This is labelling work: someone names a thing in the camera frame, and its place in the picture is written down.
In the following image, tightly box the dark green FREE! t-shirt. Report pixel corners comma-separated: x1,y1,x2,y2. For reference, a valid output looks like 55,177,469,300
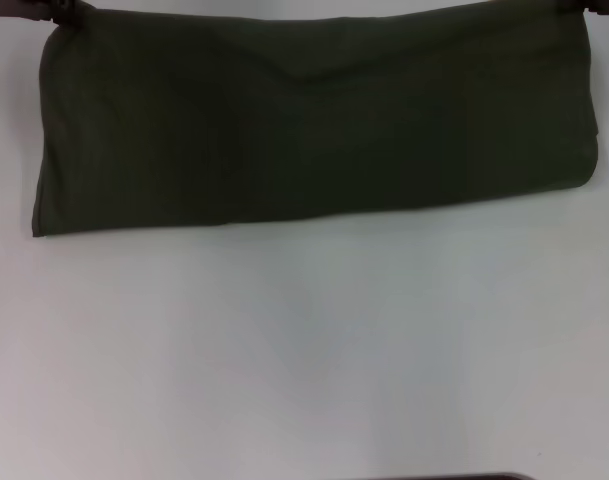
32,0,600,239

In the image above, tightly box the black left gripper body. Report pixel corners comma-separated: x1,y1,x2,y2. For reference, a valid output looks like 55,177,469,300
0,0,60,22

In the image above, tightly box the dark robot torso edge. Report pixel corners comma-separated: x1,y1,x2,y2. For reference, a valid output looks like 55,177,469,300
293,472,528,480

